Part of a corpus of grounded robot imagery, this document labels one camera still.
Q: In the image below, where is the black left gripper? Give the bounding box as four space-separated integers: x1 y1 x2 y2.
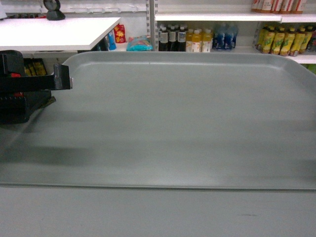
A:
0 90 56 124

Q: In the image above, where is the grey plastic tray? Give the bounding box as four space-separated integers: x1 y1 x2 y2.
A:
0 52 316 191

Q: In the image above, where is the white checkout counter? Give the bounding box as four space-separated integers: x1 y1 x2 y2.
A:
0 17 120 52

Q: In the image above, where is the black round barcode scanner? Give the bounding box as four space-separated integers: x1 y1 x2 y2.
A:
43 0 66 21

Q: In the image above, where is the blue snack bag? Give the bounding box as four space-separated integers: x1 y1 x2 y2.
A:
107 30 117 51

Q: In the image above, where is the red snack pouch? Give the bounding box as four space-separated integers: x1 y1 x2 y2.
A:
114 24 126 43

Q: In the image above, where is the teal candy bag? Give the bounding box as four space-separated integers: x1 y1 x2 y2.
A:
126 36 153 51

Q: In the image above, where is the white upper shelf board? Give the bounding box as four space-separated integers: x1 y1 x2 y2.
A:
155 12 282 23

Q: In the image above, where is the white shelf board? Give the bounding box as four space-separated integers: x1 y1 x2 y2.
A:
155 12 282 23
280 14 316 24

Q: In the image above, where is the white perforated shelf upright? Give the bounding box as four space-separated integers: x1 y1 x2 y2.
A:
145 0 158 51

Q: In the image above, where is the orange juice bottles top shelf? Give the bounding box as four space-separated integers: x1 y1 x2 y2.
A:
251 0 307 14

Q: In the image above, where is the white right shelf board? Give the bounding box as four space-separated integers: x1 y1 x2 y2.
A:
280 14 316 24

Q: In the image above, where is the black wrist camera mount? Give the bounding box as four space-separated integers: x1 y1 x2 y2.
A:
0 50 73 93

